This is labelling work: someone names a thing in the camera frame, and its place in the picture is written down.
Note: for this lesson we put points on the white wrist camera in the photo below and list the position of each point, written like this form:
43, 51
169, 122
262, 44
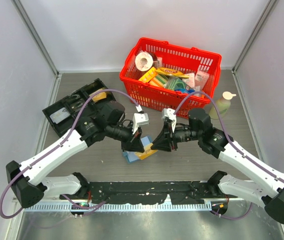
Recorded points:
169, 114
140, 118

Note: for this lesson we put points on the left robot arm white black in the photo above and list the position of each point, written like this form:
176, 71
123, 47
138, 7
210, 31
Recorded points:
29, 180

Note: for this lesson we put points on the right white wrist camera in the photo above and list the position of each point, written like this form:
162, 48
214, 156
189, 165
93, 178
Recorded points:
169, 114

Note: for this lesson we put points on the blue leather card holder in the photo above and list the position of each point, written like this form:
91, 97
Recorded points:
131, 156

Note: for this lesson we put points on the yellow orange box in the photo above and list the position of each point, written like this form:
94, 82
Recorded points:
153, 78

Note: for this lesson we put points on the pink white packet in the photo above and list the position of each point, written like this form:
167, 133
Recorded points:
201, 78

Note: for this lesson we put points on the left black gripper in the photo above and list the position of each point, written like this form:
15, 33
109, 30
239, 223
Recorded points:
133, 143

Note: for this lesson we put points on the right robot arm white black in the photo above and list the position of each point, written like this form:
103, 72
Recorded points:
266, 185

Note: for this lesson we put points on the black compartment tray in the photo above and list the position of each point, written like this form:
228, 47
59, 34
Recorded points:
73, 103

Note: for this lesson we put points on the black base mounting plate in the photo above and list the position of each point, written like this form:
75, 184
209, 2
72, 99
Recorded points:
148, 192

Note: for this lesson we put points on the white tape roll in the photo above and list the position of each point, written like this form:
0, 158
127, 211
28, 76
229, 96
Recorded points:
144, 61

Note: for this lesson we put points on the yellow chips bag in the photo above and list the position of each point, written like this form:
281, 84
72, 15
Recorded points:
171, 72

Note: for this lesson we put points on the white card in tray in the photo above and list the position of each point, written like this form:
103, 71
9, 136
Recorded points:
59, 115

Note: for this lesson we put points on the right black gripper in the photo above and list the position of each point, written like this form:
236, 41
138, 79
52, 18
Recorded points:
164, 141

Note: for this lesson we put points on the green lotion bottle white cap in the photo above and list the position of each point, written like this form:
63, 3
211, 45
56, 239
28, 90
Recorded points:
222, 104

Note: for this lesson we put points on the white slotted cable duct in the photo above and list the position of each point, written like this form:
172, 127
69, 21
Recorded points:
64, 206

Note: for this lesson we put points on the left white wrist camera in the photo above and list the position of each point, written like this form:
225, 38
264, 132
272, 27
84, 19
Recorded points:
140, 118

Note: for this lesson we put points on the green patterned packet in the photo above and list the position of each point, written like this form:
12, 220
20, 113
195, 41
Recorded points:
178, 85

